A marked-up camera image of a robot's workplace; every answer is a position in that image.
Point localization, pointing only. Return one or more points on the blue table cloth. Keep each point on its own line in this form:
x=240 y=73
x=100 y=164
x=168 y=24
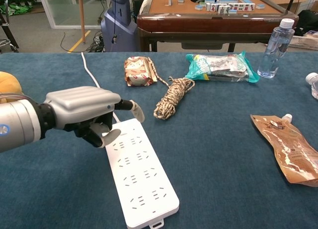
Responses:
x=223 y=152

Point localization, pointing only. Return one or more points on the green bag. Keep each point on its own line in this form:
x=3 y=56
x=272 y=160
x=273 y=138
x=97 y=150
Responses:
x=15 y=10

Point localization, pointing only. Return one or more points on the white plastic basket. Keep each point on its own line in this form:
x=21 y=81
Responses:
x=304 y=42

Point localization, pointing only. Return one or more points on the teal plastic bag package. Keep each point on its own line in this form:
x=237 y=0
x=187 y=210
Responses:
x=218 y=67

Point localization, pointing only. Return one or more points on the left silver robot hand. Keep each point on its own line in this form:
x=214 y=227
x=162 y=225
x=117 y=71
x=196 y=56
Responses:
x=79 y=102

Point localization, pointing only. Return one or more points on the brown spout pouch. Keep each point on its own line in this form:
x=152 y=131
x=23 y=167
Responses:
x=288 y=149

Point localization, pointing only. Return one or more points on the black bag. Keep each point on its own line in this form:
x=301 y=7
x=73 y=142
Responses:
x=308 y=21

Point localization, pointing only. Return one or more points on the white power strip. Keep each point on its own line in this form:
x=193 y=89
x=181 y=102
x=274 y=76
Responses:
x=144 y=179

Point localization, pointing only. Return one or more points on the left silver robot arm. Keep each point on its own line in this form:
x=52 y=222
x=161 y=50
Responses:
x=17 y=122

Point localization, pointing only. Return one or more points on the brown mahjong table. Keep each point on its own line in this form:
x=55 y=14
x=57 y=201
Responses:
x=198 y=25

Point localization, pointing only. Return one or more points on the black metal stand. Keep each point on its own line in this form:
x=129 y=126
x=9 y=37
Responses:
x=7 y=32

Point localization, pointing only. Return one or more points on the yellow plush toy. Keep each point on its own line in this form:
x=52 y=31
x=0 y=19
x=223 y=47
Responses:
x=8 y=83

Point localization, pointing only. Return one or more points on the face-up mahjong tile row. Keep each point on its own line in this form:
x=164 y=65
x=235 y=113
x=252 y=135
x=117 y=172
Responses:
x=238 y=7

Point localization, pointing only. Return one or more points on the tall clear water bottle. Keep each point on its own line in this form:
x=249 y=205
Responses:
x=274 y=50

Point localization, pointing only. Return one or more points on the small clear water bottle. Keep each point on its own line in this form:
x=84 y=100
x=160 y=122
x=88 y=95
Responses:
x=314 y=86

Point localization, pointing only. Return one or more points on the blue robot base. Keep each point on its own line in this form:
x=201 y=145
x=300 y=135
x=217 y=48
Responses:
x=119 y=22

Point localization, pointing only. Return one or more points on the blue white mahjong tile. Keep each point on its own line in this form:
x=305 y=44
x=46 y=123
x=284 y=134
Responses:
x=260 y=6
x=198 y=7

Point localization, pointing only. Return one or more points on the wooden pole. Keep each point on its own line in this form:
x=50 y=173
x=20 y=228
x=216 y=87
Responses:
x=82 y=18

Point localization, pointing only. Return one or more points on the brown red snack pack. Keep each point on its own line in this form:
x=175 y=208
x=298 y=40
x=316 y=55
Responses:
x=137 y=71

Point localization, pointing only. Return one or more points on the glass door frame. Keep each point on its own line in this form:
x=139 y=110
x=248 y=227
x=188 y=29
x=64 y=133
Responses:
x=47 y=8

